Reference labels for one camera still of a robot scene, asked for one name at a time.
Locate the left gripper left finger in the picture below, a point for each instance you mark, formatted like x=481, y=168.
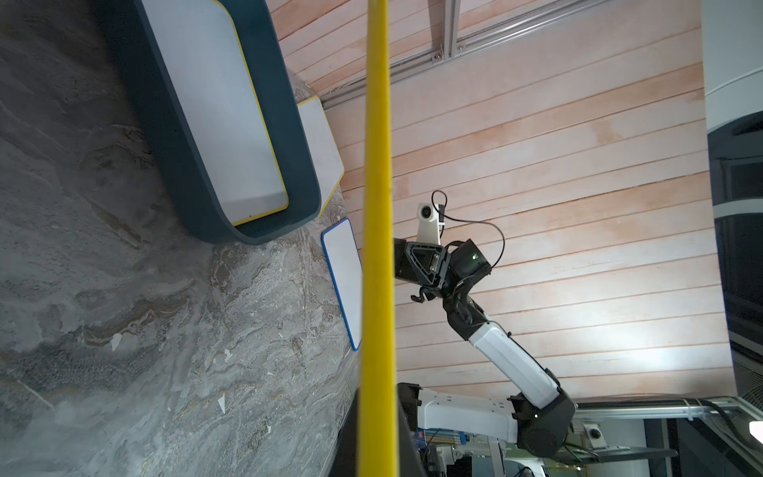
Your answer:
x=345, y=458

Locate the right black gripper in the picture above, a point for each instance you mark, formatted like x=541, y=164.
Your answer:
x=424, y=265

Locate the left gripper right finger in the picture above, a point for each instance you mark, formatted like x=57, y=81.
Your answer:
x=410, y=464

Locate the yellow-framed whiteboard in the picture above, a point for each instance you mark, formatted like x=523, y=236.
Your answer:
x=378, y=431
x=201, y=51
x=324, y=152

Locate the teal plastic storage box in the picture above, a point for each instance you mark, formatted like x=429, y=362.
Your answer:
x=156, y=105

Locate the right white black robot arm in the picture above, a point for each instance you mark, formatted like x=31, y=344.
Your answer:
x=538, y=418

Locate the right blue-framed whiteboard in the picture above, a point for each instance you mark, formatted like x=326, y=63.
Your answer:
x=343, y=259

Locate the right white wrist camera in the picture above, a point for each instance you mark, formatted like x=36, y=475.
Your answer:
x=430, y=224

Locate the aluminium mounting rail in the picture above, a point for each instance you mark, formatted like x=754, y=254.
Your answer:
x=689, y=408

